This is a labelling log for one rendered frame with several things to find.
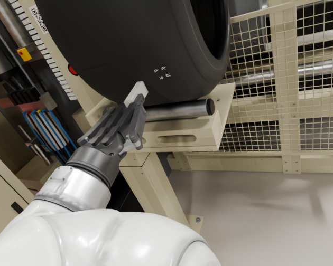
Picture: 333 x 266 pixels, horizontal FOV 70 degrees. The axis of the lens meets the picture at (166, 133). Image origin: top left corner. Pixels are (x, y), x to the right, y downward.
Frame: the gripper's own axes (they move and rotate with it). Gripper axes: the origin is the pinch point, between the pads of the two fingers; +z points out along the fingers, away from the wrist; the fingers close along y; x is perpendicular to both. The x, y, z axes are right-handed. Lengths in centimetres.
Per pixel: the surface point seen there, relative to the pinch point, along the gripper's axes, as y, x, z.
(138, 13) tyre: -6.7, -14.0, 2.4
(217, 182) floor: 17, 111, 53
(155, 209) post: 32, 73, 11
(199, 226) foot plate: 21, 106, 20
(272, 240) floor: -17, 106, 18
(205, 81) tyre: -10.7, 6.0, 11.4
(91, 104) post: 34.7, 13.0, 18.9
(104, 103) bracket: 24.9, 10.6, 15.1
